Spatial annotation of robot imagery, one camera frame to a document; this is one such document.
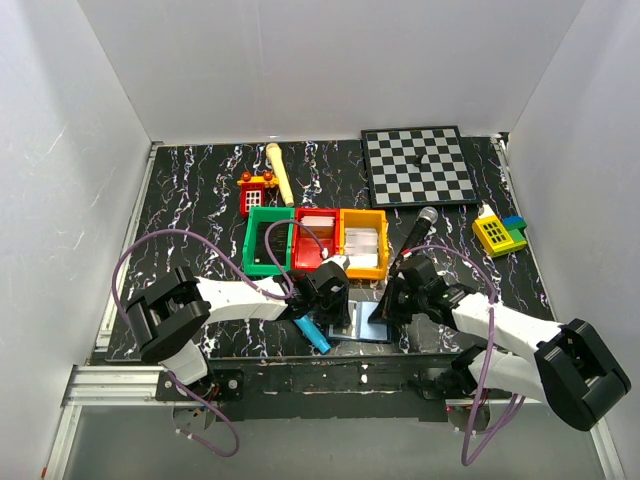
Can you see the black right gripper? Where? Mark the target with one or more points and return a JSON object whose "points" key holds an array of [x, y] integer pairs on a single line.
{"points": [[396, 298]]}

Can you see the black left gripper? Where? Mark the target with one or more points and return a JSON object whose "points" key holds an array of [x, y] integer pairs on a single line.
{"points": [[338, 304]]}

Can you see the navy blue card holder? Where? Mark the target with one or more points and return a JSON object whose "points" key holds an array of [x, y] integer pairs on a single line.
{"points": [[366, 332]]}

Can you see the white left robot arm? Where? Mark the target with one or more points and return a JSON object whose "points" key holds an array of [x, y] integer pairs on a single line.
{"points": [[165, 316]]}

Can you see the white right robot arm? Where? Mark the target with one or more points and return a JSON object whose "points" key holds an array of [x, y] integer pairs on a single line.
{"points": [[565, 366]]}

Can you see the white cards in yellow bin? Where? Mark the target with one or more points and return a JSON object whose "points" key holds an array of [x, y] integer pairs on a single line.
{"points": [[361, 246]]}

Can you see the black cards in green bin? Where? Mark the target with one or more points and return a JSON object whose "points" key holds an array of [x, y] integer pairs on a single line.
{"points": [[278, 242]]}

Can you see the cards in red bin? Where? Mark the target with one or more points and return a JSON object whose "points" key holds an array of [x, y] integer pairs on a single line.
{"points": [[309, 248]]}

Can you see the light blue toy microphone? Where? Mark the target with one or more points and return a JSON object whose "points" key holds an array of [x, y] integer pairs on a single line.
{"points": [[313, 334]]}

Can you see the red plastic bin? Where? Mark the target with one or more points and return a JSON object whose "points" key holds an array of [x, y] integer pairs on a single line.
{"points": [[316, 211]]}

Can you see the black toy microphone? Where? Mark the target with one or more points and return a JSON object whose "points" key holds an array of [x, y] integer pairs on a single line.
{"points": [[425, 220]]}

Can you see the green plastic bin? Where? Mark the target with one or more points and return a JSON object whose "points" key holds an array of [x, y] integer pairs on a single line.
{"points": [[265, 214]]}

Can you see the yellow plastic bin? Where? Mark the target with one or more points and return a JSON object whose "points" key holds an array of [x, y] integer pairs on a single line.
{"points": [[371, 218]]}

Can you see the yellow green toy brick house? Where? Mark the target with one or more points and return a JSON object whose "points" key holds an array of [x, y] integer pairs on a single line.
{"points": [[499, 236]]}

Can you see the black grey chessboard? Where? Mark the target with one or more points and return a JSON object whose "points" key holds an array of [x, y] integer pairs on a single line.
{"points": [[394, 180]]}

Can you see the red toy brick house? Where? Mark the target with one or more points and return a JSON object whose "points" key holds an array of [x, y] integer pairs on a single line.
{"points": [[252, 190]]}

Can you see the cream toy microphone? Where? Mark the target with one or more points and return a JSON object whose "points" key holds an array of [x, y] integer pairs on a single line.
{"points": [[274, 155]]}

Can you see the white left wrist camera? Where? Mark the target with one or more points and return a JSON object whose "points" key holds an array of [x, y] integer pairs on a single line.
{"points": [[340, 260]]}

